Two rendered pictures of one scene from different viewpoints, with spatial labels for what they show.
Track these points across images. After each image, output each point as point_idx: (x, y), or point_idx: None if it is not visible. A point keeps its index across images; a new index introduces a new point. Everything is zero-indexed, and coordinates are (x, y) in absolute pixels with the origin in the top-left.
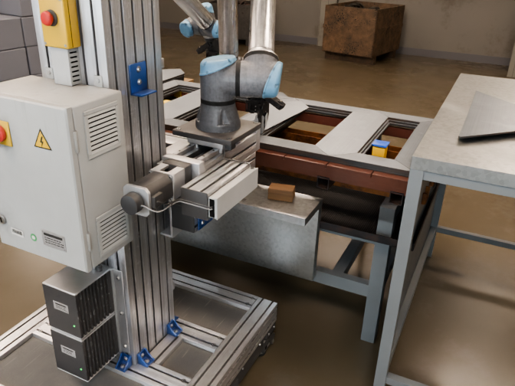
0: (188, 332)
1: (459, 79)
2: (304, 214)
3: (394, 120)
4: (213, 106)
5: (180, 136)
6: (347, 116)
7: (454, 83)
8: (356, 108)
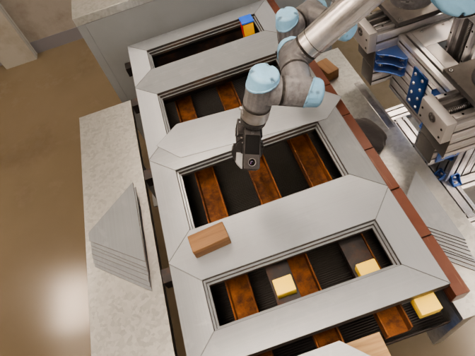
0: (413, 135)
1: (102, 8)
2: (332, 51)
3: (151, 67)
4: None
5: (420, 52)
6: (162, 99)
7: (125, 1)
8: (142, 99)
